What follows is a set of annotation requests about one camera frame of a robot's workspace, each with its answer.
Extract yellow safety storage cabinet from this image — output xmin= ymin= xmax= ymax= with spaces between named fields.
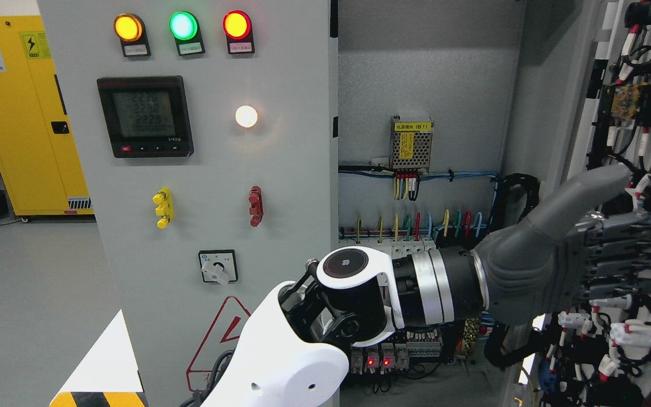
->
xmin=0 ymin=15 xmax=94 ymax=218

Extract yellow indicator lamp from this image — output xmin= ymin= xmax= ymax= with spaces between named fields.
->
xmin=113 ymin=13 xmax=151 ymax=58

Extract black digital power meter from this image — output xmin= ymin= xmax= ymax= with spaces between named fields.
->
xmin=97 ymin=75 xmax=196 ymax=159

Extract white indicator lamp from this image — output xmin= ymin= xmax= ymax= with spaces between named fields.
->
xmin=235 ymin=105 xmax=259 ymax=128

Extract relay terminal row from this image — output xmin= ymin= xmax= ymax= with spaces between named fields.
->
xmin=347 ymin=329 xmax=453 ymax=375

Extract black right cable conduit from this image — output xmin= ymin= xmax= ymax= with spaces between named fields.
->
xmin=484 ymin=173 xmax=541 ymax=371

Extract yellow terminal post block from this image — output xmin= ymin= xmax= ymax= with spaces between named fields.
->
xmin=151 ymin=187 xmax=174 ymax=230

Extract red terminal post block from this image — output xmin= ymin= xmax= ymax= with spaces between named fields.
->
xmin=248 ymin=185 xmax=264 ymax=227

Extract red indicator lamp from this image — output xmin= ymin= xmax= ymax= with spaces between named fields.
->
xmin=222 ymin=10 xmax=255 ymax=55

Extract perforated metal power supply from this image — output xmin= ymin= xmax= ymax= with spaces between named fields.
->
xmin=389 ymin=114 xmax=435 ymax=172

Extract black rotary selector switch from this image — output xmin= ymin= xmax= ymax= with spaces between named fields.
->
xmin=197 ymin=249 xmax=240 ymax=284

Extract white socket breaker row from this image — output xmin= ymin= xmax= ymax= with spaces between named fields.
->
xmin=337 ymin=237 xmax=436 ymax=258

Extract green indicator lamp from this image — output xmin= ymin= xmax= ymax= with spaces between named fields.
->
xmin=168 ymin=11 xmax=206 ymax=57

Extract red electric hazard sticker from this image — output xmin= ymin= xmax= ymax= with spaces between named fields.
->
xmin=186 ymin=296 xmax=251 ymax=391

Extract grey cabinet door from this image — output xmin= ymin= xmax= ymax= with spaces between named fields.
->
xmin=38 ymin=1 xmax=337 ymax=406
xmin=501 ymin=0 xmax=651 ymax=407

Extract grey robot hand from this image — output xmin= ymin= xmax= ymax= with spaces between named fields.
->
xmin=473 ymin=164 xmax=651 ymax=326

